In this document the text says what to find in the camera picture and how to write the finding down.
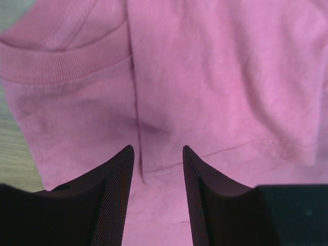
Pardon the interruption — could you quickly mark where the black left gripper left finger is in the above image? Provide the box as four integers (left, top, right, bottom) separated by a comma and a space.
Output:
1, 146, 134, 246

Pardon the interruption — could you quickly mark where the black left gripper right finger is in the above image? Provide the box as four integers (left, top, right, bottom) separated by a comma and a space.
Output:
183, 146, 327, 245

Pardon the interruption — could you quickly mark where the pink t-shirt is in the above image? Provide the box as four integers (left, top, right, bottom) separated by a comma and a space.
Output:
1, 1, 327, 245

